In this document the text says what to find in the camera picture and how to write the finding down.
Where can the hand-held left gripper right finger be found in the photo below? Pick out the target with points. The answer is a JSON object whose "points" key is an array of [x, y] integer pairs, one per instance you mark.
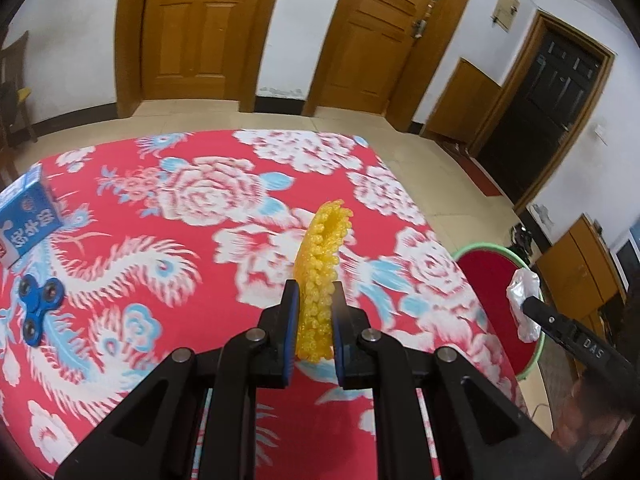
{"points": [[339, 340]]}

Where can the yellow seat cushion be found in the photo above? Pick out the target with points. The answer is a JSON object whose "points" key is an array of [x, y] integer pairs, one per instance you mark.
{"points": [[24, 92]]}

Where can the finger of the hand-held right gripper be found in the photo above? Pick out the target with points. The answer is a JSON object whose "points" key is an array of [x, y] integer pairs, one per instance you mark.
{"points": [[545, 315]]}

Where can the black sneaker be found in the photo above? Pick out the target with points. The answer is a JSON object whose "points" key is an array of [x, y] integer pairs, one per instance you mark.
{"points": [[522, 240]]}

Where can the beige wall panel box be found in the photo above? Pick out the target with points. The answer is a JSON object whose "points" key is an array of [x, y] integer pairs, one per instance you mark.
{"points": [[505, 7]]}

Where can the red door mat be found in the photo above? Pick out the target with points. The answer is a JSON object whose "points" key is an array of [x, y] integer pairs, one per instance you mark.
{"points": [[480, 175]]}

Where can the black entrance door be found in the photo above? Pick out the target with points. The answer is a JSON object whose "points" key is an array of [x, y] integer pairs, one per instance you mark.
{"points": [[545, 105]]}

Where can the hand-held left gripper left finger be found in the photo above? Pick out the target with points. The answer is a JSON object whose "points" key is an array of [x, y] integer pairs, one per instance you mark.
{"points": [[291, 335]]}

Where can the red bin with green rim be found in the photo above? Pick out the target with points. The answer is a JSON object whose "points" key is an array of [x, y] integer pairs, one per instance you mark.
{"points": [[485, 300]]}

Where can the wooden panel door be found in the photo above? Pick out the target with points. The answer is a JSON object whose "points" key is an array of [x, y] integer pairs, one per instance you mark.
{"points": [[195, 30], [375, 35]]}

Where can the low wooden wall cabinet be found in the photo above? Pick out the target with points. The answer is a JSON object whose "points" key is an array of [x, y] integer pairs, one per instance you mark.
{"points": [[462, 102]]}

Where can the wooden chair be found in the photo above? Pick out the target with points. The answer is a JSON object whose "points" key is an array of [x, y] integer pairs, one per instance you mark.
{"points": [[15, 60]]}

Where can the blue fidget spinner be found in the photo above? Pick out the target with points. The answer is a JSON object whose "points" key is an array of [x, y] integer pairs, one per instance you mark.
{"points": [[37, 305]]}

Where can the white light switch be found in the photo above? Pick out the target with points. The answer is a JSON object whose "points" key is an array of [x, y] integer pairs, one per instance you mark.
{"points": [[600, 133]]}

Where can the person's right hand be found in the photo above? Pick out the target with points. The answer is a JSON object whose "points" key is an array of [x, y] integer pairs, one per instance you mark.
{"points": [[590, 415]]}

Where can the thick yellow foam net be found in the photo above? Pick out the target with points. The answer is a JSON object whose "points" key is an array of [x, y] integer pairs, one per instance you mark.
{"points": [[315, 280]]}

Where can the blue and white carton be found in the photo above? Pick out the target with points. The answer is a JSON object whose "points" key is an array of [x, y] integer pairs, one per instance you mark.
{"points": [[27, 220]]}

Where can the red floral tablecloth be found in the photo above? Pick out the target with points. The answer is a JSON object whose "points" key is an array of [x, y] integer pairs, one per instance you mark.
{"points": [[150, 210]]}

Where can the wooden sideboard cabinet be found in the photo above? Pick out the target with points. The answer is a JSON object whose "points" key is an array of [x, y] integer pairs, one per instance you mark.
{"points": [[575, 260]]}

